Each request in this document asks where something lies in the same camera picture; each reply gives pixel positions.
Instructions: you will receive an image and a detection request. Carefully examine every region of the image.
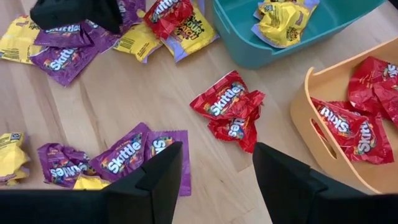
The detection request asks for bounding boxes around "orange plastic bin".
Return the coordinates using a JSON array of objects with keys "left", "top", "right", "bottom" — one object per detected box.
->
[{"left": 290, "top": 36, "right": 398, "bottom": 195}]

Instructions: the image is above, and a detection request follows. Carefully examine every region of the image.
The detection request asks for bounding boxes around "red Skittles candy bag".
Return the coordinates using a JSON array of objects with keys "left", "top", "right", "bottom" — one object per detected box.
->
[
  {"left": 347, "top": 55, "right": 398, "bottom": 121},
  {"left": 207, "top": 105, "right": 262, "bottom": 154},
  {"left": 189, "top": 70, "right": 266, "bottom": 121},
  {"left": 349, "top": 113, "right": 395, "bottom": 166},
  {"left": 310, "top": 97, "right": 371, "bottom": 147},
  {"left": 142, "top": 0, "right": 195, "bottom": 41}
]

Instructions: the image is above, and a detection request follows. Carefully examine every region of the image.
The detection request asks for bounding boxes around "purple Skittles candy bag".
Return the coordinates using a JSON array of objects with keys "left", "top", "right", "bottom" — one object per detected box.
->
[
  {"left": 33, "top": 23, "right": 94, "bottom": 50},
  {"left": 29, "top": 45, "right": 100, "bottom": 88},
  {"left": 36, "top": 142, "right": 96, "bottom": 189},
  {"left": 144, "top": 129, "right": 192, "bottom": 197},
  {"left": 89, "top": 121, "right": 153, "bottom": 184},
  {"left": 80, "top": 0, "right": 147, "bottom": 54}
]

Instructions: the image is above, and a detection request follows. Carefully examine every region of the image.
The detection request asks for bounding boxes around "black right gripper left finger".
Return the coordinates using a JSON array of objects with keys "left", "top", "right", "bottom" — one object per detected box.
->
[{"left": 104, "top": 141, "right": 184, "bottom": 224}]

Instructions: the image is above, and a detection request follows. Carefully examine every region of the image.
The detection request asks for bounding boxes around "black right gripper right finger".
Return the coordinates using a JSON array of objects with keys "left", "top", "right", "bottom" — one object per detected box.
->
[{"left": 252, "top": 142, "right": 368, "bottom": 224}]

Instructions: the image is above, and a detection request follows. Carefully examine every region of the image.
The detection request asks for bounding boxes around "teal plastic bin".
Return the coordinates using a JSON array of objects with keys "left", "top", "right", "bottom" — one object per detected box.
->
[{"left": 212, "top": 0, "right": 388, "bottom": 70}]

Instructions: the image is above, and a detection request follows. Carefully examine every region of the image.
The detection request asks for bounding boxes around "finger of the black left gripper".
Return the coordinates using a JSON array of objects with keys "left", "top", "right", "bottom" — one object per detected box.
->
[
  {"left": 30, "top": 0, "right": 78, "bottom": 30},
  {"left": 77, "top": 0, "right": 124, "bottom": 34}
]

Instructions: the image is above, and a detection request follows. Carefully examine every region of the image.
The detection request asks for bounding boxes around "yellow Sour Patch candy bag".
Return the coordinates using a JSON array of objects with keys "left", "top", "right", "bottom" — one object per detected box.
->
[
  {"left": 0, "top": 132, "right": 31, "bottom": 187},
  {"left": 72, "top": 174, "right": 112, "bottom": 191},
  {"left": 160, "top": 1, "right": 220, "bottom": 63},
  {"left": 0, "top": 14, "right": 44, "bottom": 65},
  {"left": 253, "top": 0, "right": 321, "bottom": 19},
  {"left": 113, "top": 22, "right": 163, "bottom": 64},
  {"left": 251, "top": 1, "right": 312, "bottom": 50}
]

